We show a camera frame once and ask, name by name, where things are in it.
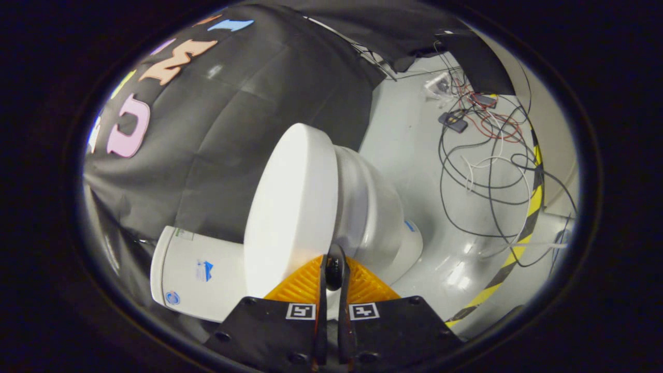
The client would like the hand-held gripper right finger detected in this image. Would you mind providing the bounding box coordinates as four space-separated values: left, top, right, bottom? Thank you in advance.
331 243 464 373

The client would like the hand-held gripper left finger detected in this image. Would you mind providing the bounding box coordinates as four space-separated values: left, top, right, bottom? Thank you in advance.
205 243 332 373

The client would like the white toilet lid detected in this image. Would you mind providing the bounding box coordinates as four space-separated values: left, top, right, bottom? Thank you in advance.
243 123 340 299

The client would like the white ceramic toilet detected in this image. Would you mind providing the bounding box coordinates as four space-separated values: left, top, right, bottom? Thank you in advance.
150 145 424 323

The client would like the yellow black floor tape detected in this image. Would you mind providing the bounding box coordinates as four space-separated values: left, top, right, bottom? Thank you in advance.
445 130 544 328

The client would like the black backdrop cloth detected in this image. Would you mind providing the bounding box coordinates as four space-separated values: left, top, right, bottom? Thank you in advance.
83 3 516 311

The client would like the small black box device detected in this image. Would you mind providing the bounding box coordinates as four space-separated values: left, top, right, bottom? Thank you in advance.
439 111 468 134

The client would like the tangle of thin floor cables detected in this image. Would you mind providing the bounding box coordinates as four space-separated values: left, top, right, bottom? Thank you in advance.
438 41 578 270

